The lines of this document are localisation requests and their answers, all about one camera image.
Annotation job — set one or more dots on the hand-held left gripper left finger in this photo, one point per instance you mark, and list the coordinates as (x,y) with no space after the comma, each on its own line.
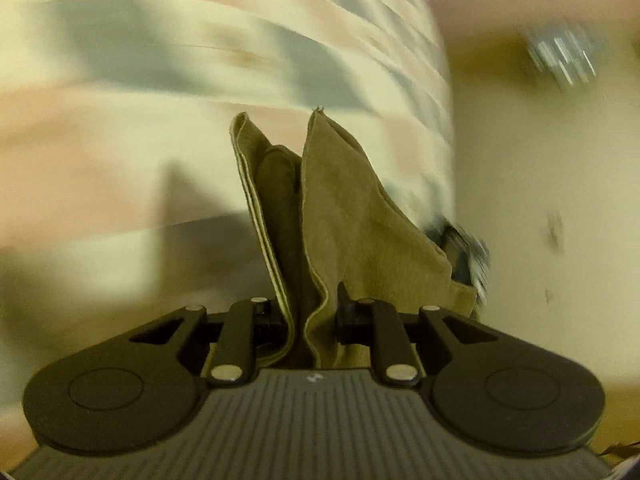
(275,325)

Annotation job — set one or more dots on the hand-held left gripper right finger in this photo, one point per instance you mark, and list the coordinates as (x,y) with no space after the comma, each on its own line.
(350,322)

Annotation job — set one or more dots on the brown garment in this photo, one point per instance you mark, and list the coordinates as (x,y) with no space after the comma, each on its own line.
(340,210)

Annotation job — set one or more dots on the trash bin with plastic bag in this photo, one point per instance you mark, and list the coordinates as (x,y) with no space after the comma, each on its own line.
(457,255)

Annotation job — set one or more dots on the checked quilt with bear print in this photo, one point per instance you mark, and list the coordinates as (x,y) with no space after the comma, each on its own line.
(125,110)

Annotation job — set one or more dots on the blurred shiny grey object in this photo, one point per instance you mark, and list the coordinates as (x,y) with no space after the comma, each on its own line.
(560,55)

